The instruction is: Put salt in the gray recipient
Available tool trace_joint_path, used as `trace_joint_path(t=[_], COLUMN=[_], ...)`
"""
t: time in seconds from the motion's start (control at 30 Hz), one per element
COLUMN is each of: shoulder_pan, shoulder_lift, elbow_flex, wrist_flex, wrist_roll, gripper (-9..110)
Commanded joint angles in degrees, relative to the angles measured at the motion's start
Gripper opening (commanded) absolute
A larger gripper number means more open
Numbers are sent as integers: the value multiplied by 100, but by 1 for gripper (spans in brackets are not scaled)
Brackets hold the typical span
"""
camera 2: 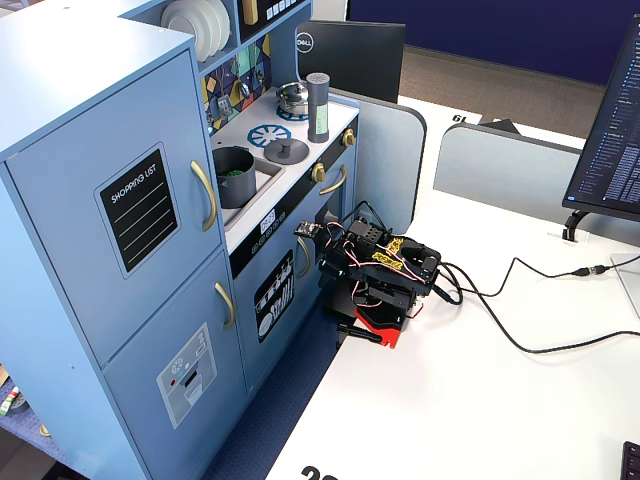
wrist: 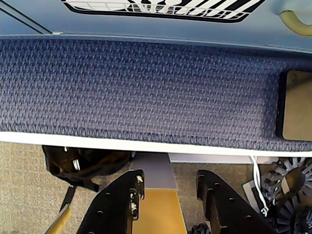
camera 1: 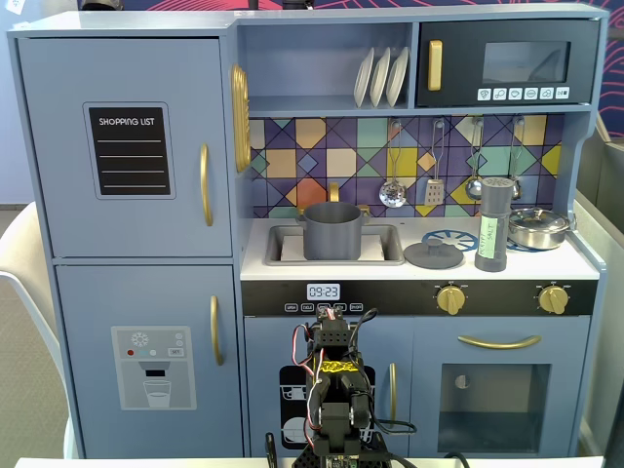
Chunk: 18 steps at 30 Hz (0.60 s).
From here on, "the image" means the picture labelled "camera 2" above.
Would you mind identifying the black clamp handle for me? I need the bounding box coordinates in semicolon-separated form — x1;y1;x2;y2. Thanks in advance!
335;322;384;349

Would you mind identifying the silver laptop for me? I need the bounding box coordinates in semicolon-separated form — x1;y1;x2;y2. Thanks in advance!
610;252;640;319

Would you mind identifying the gray toy pot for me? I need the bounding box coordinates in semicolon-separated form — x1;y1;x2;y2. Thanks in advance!
212;145;257;210

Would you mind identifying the gold fridge door handle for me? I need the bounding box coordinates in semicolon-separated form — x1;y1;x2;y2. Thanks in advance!
190;159;219;233

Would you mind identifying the blue wooden toy kitchen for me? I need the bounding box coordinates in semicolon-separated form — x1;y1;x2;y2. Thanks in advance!
0;0;361;480

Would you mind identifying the steel slotted spatula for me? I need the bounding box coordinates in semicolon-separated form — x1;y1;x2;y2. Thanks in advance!
216;74;233;120

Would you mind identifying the gold oven door handle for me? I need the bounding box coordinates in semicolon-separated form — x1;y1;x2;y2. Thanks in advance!
318;164;348;196

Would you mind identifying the monitor showing code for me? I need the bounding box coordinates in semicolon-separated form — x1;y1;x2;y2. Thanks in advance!
562;14;640;224

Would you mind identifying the gray pot lid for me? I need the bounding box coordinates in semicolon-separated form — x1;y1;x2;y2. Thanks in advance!
263;138;310;165

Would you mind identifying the black cable with USB connector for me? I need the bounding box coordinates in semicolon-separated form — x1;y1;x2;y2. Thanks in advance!
342;199;615;306

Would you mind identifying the gray salt shaker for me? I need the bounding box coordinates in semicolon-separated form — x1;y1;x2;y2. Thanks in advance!
305;72;332;144

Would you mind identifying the plain black cable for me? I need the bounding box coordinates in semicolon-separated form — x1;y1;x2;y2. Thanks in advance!
439;267;640;355

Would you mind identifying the white plate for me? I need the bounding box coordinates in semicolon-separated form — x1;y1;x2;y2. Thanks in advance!
192;0;227;56
160;1;218;63
212;0;233;50

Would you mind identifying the gray desk divider panel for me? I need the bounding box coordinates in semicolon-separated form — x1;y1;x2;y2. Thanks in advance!
329;88;427;236
432;122;586;236

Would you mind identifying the gold freezer door handle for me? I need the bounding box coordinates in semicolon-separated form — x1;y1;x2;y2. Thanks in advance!
214;282;236;331

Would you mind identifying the black keyboard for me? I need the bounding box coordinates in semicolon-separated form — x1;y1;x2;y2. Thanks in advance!
622;440;640;480

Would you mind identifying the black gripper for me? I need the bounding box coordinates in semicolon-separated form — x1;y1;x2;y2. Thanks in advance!
317;232;361;319

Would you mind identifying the gold dishwasher door handle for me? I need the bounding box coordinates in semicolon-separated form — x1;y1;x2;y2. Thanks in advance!
296;235;312;279

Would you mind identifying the steel pot with lid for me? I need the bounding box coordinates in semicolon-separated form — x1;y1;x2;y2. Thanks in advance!
275;80;310;117

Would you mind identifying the red robot base clamp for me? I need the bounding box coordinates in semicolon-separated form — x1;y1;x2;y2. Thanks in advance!
353;304;404;350

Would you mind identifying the green white small package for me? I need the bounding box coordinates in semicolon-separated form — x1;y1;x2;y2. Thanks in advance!
0;384;21;417

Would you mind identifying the black Dell monitor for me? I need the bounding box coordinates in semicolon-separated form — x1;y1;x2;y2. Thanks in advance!
295;19;406;104

